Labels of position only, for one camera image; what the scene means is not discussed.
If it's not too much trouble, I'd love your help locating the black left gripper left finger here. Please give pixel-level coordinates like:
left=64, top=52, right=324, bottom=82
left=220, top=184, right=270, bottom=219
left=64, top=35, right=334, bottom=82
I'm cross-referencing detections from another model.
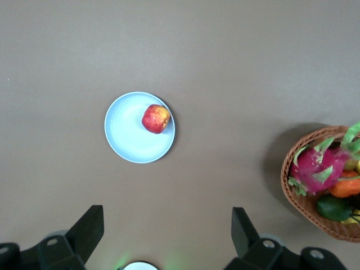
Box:
left=21, top=205, right=105, bottom=270

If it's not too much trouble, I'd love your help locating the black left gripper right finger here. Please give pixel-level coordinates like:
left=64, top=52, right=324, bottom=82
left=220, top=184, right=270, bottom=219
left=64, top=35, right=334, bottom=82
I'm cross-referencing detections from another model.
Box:
left=224, top=207, right=302, bottom=270

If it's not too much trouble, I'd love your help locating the yellow banana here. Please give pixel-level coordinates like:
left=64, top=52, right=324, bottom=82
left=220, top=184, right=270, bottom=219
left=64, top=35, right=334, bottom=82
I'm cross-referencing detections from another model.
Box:
left=340, top=160, right=360, bottom=225

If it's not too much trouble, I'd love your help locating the red apple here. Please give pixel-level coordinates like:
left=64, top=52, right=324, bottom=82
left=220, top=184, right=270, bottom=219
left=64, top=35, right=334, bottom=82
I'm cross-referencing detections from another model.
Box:
left=141, top=103, right=172, bottom=135

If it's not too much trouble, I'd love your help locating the brown wicker basket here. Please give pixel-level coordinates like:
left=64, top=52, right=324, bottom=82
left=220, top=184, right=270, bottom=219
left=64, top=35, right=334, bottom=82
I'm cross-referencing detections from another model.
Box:
left=280, top=125, right=360, bottom=243

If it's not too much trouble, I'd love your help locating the green avocado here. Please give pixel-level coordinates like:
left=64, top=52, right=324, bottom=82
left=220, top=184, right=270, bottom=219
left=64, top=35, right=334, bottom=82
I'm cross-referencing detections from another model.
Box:
left=316, top=194, right=353, bottom=222

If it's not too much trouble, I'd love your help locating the pink dragon fruit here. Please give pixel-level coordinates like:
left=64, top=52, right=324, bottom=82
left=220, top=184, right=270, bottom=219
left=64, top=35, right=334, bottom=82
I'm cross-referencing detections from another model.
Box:
left=288, top=120, right=360, bottom=197

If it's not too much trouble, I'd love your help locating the light blue plate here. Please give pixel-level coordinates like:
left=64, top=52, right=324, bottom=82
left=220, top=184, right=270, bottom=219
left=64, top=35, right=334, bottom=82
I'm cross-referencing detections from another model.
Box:
left=104, top=91, right=176, bottom=164

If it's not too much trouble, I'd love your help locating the orange tangerine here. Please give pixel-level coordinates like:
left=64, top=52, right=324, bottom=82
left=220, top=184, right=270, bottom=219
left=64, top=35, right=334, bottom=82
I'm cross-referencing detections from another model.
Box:
left=328, top=170, right=360, bottom=198

